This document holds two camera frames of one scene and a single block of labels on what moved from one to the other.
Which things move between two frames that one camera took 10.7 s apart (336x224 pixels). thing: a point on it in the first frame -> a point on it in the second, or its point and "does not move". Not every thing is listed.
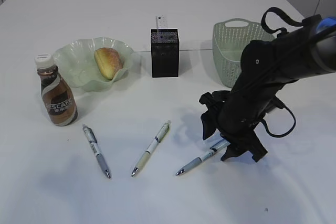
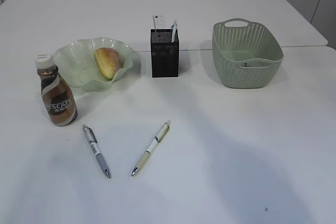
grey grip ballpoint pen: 93,141 does not move
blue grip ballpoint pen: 213,150 -> 174,33
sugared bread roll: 108,61 does not move
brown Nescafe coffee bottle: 58,97 does not move
